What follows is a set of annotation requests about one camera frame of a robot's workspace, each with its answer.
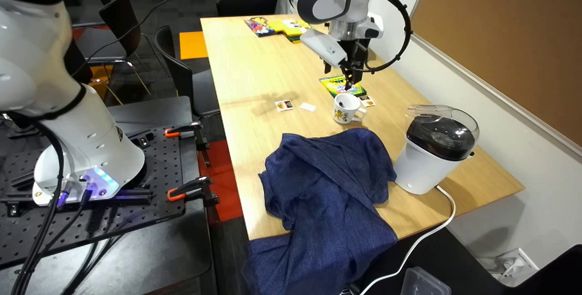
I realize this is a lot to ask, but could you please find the clear plastic box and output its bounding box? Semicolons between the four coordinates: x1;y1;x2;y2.
400;266;452;295

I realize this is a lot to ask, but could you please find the white cable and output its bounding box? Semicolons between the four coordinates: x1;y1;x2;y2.
358;185;457;295

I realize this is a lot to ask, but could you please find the dark blue cloth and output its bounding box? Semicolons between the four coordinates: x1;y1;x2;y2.
242;128;399;295

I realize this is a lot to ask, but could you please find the colourful book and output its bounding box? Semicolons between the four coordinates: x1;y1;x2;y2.
244;16;278;38

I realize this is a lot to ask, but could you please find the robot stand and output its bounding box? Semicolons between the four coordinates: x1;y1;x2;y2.
0;96;220;295

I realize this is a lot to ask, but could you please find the orange black clamp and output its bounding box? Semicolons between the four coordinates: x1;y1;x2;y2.
164;121;213;169
166;175;221;224

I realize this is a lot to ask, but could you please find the white mug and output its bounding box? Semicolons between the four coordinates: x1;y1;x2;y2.
333;93;367;125

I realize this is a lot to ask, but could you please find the white popcorn maker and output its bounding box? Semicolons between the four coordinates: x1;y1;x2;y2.
393;104;481;195

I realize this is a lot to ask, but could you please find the black chair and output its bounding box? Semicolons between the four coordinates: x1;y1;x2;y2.
216;0;279;18
72;0;153;100
153;25;222;119

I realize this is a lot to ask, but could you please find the green yellow crayon box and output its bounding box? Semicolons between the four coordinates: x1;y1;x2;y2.
319;75;367;98

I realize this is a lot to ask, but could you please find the cork board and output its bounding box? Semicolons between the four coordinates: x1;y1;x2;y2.
410;0;582;149

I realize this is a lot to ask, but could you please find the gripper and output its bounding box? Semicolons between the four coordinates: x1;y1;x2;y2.
339;38;371;91

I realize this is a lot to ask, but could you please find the white wall socket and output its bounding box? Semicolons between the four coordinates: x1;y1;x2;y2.
477;247;540;287

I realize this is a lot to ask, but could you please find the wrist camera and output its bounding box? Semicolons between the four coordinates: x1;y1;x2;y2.
300;28;349;69

